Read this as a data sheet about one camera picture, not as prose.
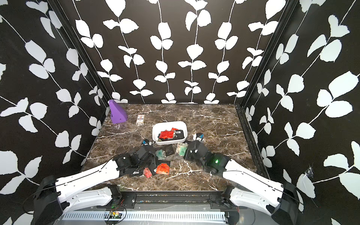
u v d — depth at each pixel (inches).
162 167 33.8
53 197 15.3
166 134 37.8
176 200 29.8
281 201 15.5
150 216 27.6
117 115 40.7
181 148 30.1
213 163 20.3
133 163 23.6
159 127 40.5
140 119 42.4
